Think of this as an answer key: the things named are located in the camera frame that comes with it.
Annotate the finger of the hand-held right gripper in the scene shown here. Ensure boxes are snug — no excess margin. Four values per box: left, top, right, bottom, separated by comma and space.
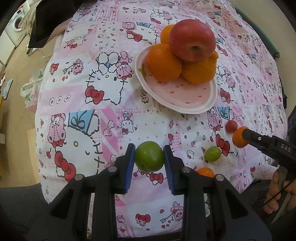
242, 127, 273, 151

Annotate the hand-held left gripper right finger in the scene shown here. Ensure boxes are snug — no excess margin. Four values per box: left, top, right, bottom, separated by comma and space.
163, 145, 272, 241

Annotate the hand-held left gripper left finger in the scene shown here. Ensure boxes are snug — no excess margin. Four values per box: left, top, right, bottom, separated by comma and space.
27, 143, 136, 241

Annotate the small mandarin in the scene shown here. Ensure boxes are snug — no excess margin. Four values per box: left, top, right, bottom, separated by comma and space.
196, 167, 215, 178
232, 126, 250, 149

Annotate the green plum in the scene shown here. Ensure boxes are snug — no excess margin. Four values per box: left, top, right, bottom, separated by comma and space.
205, 146, 222, 162
134, 141, 165, 172

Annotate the pink strawberry-print plate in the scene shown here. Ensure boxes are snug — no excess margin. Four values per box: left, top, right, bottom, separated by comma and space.
135, 44, 218, 114

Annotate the large bumpy orange with stem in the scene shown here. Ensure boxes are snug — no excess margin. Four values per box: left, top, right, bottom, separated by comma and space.
181, 51, 219, 84

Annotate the medium smooth orange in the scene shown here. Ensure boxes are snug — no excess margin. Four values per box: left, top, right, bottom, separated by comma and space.
160, 24, 175, 45
146, 44, 183, 82

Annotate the red apple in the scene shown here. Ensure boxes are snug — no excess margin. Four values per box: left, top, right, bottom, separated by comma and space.
169, 19, 216, 62

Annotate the person's right hand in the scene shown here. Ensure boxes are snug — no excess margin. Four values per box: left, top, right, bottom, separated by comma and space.
264, 170, 287, 214

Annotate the red cherry tomato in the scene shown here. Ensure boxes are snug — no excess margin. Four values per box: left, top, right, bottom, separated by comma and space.
226, 120, 238, 133

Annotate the dark grey cloth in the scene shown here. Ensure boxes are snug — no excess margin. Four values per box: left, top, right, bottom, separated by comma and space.
0, 183, 51, 234
240, 177, 296, 232

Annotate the pink cartoon printed blanket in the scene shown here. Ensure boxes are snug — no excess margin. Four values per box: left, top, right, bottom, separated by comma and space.
35, 0, 289, 239

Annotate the teal padded bed edge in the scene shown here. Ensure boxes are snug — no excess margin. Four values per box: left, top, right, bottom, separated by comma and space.
236, 7, 281, 58

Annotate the white plastic bag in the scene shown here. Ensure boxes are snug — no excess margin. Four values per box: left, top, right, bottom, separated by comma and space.
20, 70, 44, 109

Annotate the grey flat floor scale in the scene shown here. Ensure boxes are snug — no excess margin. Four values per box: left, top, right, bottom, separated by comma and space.
0, 79, 14, 100

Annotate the black and pink cloth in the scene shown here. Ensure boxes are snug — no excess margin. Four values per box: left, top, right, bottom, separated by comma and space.
27, 0, 77, 49

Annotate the white washing machine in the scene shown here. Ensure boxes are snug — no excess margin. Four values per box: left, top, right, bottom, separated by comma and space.
5, 9, 30, 45

